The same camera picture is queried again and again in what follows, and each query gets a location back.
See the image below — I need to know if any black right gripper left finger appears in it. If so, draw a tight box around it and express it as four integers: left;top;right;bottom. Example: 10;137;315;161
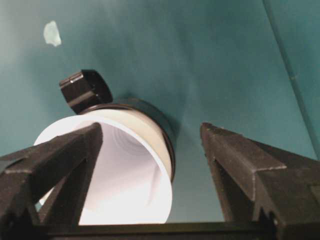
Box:
0;122;103;240

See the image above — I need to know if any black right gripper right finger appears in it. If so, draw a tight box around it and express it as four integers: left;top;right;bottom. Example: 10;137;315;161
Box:
200;122;320;240

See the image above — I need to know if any white paper cup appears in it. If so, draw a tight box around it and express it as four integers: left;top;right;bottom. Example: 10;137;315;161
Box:
35;109;173;226

